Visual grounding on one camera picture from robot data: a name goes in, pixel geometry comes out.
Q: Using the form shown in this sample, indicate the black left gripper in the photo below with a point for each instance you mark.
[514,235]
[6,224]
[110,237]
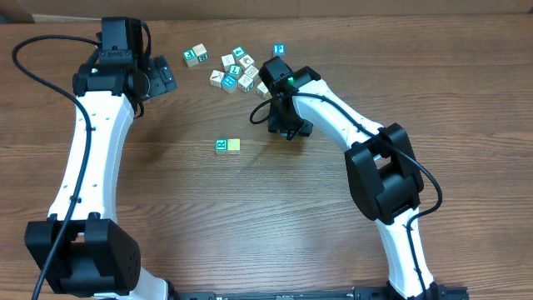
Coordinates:
[159,76]

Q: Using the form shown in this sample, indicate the white pineapple wooden block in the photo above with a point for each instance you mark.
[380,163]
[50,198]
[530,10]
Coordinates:
[263,91]

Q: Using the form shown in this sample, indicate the green letter wooden block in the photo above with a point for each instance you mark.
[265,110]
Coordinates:
[190,57]

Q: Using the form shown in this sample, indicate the green R wooden block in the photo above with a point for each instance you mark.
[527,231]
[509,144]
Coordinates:
[221,146]

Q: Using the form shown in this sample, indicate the white pretzel picture block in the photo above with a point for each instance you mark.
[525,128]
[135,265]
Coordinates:
[252,72]

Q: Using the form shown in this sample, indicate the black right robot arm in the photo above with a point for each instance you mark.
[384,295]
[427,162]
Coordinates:
[384,177]

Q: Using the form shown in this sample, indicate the white block with 2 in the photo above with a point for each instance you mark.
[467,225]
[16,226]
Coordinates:
[201,52]

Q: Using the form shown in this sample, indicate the green L wooden block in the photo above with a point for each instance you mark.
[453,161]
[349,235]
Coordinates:
[235,71]

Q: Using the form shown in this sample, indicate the blue H wooden block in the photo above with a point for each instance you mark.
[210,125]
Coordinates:
[229,84]

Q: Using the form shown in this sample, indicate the blue P wooden block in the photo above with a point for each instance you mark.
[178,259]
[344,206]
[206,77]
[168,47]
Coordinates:
[279,50]

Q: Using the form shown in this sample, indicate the white acorn picture block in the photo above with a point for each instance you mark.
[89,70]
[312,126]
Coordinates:
[246,61]

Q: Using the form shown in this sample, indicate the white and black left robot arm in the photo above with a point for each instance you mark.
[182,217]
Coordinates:
[80,248]

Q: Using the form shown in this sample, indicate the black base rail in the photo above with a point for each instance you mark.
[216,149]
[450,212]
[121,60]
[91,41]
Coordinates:
[320,295]

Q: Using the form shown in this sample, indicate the white hammer picture block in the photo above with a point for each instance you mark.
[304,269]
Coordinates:
[216,78]

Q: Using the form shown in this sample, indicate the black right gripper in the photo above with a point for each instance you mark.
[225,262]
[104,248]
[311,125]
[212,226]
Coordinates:
[278,126]

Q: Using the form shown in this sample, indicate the yellow G wooden block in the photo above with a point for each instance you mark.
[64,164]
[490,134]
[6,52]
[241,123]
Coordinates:
[234,145]

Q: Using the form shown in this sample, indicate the green top wooden block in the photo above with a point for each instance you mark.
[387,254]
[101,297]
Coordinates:
[238,52]

